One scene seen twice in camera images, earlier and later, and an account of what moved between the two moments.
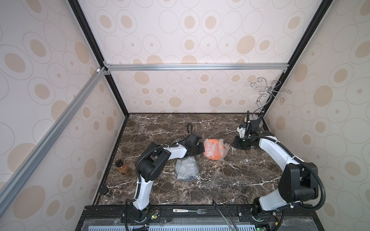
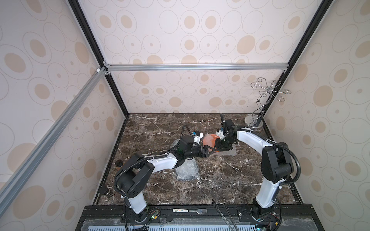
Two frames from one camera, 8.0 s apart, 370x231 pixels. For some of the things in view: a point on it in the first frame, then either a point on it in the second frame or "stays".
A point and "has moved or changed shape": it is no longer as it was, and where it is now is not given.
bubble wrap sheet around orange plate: [216, 149] has moved or changed shape
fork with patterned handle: [200, 211] stays
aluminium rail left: [11, 184] stays
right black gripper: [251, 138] → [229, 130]
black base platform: [198, 217] stays
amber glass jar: [122, 167] stays
